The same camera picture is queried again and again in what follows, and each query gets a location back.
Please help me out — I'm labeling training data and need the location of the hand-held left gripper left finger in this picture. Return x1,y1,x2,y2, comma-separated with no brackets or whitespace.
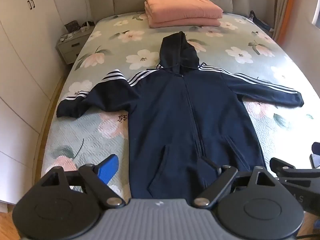
41,154,126,209

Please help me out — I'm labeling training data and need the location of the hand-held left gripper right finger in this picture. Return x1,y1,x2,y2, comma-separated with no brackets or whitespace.
192,157,278,209

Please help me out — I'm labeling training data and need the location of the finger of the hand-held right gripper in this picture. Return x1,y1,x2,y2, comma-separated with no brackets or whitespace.
271,157,297,179

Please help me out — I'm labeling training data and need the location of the navy striped zip hoodie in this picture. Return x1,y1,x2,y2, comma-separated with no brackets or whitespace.
56,31,305,202

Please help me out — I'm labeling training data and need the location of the bed with floral bedspread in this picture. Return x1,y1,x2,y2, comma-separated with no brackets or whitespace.
41,12,320,200

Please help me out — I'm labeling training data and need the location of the beige nightstand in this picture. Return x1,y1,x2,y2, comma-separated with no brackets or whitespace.
56,29,94,65

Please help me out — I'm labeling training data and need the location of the white wardrobe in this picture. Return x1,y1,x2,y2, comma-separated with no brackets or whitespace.
0,0,87,203

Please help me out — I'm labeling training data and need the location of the dark bag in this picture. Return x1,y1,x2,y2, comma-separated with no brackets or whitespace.
249,10,274,34

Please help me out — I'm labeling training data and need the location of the beige curtain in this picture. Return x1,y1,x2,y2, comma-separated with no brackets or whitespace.
272,0,304,43

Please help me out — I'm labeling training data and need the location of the folded pink blanket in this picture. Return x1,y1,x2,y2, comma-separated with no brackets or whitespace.
144,0,223,29

